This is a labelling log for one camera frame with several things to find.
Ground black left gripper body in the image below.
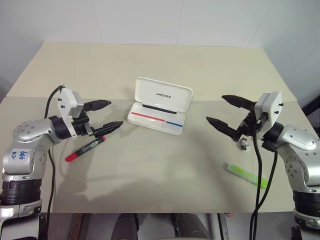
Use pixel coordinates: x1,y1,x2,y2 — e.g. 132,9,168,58
71,109,98,138

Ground small black binder clip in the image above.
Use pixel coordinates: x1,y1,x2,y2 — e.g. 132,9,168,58
237,138,251,152

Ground light green highlighter pen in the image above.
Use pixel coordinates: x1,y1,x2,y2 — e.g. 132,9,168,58
223,162,270,190

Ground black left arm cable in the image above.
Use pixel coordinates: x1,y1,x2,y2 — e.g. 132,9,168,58
44,85,67,240

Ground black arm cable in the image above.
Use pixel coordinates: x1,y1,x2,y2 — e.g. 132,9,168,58
44,85,67,240
250,116,279,240

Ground black marker with red cap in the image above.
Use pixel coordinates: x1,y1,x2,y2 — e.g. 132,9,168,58
64,135,107,163

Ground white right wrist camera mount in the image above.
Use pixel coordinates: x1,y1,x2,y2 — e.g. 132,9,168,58
254,90,284,131

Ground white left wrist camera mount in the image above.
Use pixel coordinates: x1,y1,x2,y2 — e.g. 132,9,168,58
56,86,84,139

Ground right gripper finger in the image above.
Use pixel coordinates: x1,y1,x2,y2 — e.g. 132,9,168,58
205,115,241,141
221,94,257,111

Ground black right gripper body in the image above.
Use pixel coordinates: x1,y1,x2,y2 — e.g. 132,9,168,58
235,109,262,144

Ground dark rounded shape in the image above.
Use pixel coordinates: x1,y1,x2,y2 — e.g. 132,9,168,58
171,212,211,240
113,212,140,240

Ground dark background object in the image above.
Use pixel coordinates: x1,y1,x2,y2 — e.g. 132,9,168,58
301,91,320,118

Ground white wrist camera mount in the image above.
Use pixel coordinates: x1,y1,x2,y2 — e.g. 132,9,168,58
254,90,284,131
56,86,84,139

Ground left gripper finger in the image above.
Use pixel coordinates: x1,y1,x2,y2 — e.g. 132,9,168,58
82,99,112,115
92,120,124,138

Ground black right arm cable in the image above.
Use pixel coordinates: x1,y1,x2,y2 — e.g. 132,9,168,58
250,116,279,240

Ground white open pencil case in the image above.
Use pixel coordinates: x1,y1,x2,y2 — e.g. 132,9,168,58
126,76,194,137

